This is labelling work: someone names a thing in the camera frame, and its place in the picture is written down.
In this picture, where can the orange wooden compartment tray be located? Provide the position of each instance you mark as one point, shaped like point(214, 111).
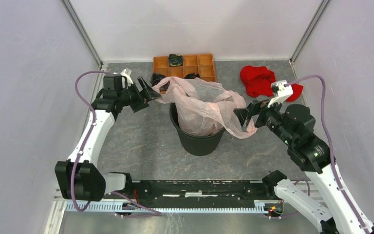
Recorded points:
point(202, 64)

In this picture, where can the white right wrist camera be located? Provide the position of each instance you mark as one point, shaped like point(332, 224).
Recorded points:
point(281, 90)

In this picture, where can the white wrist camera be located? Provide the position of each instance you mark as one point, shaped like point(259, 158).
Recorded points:
point(125, 78)
point(281, 90)

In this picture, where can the aluminium frame post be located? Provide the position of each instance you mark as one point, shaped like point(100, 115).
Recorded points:
point(309, 30)
point(67, 4)

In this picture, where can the red cloth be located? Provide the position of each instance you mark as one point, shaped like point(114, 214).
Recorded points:
point(257, 81)

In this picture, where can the rolled dark belt green yellow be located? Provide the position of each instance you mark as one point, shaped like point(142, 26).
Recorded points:
point(175, 60)

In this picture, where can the slotted white cable duct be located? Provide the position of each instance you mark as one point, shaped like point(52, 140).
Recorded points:
point(120, 207)

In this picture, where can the pink plastic trash bag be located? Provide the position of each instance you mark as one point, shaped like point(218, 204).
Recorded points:
point(204, 108)

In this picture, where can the rolled black belt orange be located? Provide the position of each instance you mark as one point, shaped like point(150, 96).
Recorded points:
point(192, 76)

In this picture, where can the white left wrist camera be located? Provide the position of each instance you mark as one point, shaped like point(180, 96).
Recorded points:
point(125, 78)

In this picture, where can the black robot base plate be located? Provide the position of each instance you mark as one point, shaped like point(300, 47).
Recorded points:
point(213, 194)

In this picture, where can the rolled dark belt left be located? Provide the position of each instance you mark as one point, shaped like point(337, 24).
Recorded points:
point(156, 78)

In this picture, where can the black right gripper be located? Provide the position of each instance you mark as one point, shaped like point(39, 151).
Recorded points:
point(243, 114)

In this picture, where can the aluminium frame post left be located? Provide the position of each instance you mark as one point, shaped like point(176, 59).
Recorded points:
point(67, 4)

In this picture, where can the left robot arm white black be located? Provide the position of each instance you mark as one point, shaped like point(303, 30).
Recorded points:
point(78, 177)

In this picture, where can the aluminium frame post right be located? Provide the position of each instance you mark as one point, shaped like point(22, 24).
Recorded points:
point(309, 30)

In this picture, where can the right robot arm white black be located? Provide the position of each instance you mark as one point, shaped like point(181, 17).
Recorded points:
point(340, 214)

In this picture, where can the black plastic trash bin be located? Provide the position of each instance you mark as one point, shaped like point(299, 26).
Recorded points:
point(195, 145)

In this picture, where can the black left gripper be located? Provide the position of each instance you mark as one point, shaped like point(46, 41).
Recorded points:
point(142, 97)

